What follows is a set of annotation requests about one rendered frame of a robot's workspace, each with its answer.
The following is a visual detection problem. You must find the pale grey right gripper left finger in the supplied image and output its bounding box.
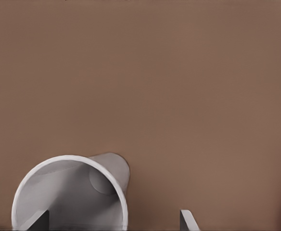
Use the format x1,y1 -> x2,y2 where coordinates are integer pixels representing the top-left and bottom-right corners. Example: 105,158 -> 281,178
21,209 -> 50,231

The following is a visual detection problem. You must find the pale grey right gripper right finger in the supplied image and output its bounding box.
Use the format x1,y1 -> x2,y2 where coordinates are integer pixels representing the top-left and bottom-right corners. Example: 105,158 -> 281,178
180,209 -> 201,231

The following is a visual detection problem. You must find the white IKEA cup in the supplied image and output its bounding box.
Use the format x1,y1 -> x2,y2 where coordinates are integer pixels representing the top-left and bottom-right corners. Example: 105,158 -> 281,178
11,152 -> 131,230

